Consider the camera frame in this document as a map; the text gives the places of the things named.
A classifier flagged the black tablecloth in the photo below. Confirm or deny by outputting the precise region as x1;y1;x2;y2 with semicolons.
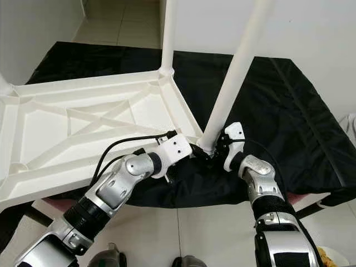
0;42;356;248

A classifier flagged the pink cloth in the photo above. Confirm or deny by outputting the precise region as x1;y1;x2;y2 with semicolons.
284;192;315;205
44;199;73;212

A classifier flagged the grey robot left foot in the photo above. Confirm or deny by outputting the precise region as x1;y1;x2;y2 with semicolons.
92;242;126;267

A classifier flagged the yellow cloth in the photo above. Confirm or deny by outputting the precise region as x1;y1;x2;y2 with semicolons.
319;250;335;265

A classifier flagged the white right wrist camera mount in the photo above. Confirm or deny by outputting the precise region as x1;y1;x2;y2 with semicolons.
222;122;246;172

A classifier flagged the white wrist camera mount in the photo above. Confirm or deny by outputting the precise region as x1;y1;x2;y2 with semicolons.
222;122;246;172
153;133;193;179

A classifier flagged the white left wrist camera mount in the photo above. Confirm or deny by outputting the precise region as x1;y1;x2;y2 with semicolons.
153;133;193;179

